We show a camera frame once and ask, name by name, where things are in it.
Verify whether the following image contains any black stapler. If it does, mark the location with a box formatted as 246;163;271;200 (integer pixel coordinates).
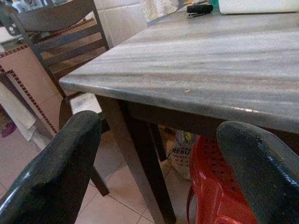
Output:
185;4;214;19

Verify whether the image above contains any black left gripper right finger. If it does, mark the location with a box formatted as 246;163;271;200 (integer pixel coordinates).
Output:
216;120;299;224

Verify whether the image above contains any cardboard box with red print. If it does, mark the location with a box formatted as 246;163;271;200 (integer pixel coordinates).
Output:
0;16;99;138

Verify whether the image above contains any red plastic chair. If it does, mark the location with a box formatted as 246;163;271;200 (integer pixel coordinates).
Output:
186;134;257;224

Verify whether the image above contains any white cloth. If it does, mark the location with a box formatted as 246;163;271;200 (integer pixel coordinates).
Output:
0;80;38;142

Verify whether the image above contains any grey marble dining table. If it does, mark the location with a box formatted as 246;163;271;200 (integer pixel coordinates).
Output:
59;4;299;224

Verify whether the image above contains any white box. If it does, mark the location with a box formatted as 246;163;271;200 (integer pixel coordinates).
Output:
217;0;299;15

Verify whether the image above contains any dark wooden slatted chair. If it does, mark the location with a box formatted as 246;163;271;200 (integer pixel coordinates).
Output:
0;0;112;197

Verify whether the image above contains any white printed rice sack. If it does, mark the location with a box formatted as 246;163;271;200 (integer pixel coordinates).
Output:
164;129;199;180

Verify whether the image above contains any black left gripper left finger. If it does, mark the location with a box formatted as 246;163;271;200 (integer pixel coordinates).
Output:
0;111;102;224

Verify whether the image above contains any purple slipper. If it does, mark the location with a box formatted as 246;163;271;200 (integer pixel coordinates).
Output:
0;121;17;138

